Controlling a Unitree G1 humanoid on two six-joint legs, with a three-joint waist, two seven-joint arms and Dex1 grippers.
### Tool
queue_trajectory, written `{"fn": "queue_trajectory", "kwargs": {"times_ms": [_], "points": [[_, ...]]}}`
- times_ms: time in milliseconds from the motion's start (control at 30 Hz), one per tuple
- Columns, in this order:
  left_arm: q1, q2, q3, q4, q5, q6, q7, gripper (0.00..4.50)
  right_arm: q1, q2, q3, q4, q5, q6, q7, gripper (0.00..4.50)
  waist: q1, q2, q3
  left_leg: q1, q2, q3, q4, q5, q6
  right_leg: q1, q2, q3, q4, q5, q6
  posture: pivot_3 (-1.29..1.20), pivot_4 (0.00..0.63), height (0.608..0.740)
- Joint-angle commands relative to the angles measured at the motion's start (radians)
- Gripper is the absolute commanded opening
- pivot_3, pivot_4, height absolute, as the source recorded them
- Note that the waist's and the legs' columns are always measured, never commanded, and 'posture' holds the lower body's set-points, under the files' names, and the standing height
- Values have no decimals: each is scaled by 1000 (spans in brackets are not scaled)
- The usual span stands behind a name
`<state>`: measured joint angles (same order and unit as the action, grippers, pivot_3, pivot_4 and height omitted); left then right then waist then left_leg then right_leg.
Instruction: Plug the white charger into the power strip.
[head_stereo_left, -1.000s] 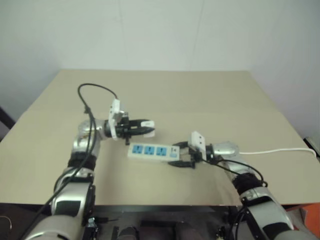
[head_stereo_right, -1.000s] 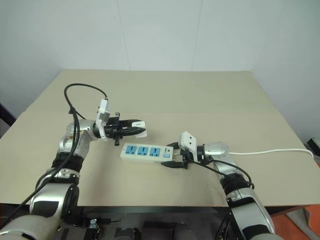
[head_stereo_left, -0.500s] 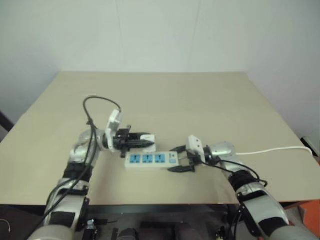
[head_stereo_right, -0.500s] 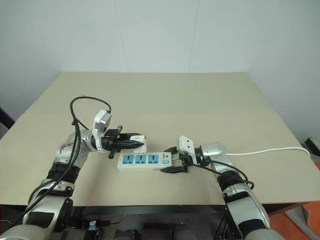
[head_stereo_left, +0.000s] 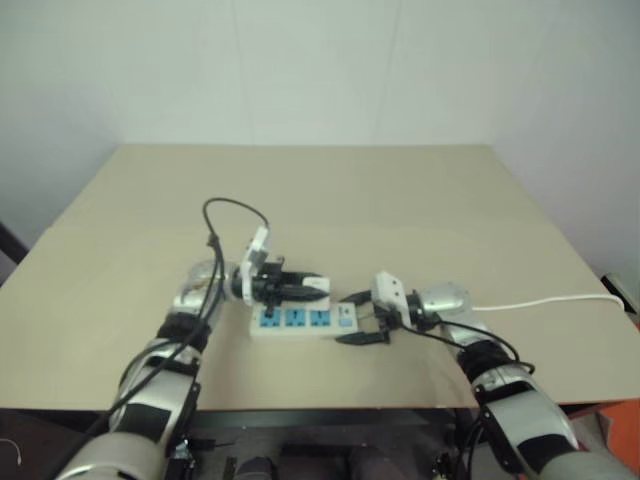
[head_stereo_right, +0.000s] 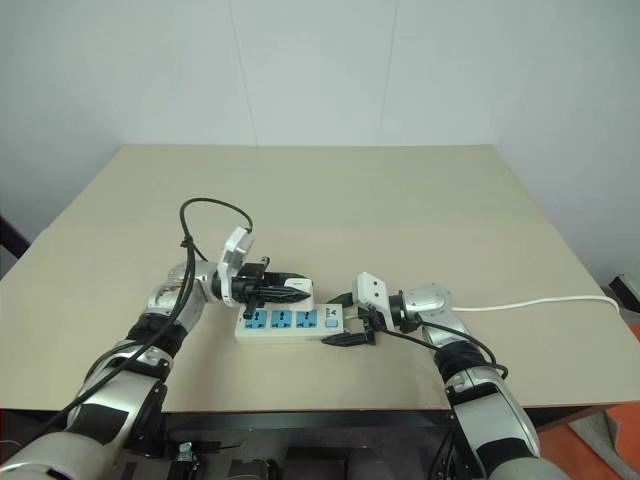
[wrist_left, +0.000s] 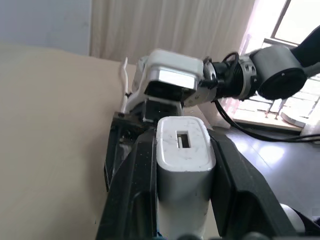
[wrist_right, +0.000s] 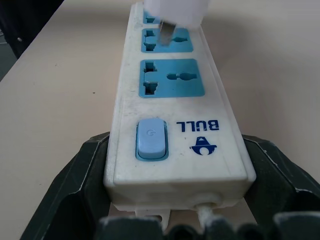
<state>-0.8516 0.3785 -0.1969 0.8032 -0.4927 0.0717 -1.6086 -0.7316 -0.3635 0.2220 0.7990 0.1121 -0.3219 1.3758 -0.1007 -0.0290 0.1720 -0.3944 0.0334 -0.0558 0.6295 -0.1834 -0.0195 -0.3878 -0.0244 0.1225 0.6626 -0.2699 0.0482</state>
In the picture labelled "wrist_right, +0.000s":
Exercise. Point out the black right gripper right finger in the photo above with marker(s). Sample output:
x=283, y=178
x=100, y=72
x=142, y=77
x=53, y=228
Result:
x=280, y=175

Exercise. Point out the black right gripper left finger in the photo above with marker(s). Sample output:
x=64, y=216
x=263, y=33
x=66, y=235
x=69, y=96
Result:
x=75, y=180

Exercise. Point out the white power strip blue sockets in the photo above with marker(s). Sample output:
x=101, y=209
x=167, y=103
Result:
x=175, y=120

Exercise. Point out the white charger plug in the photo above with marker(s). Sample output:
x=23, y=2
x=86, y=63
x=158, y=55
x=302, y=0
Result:
x=175, y=12

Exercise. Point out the dark object beside table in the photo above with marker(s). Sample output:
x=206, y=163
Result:
x=15, y=25

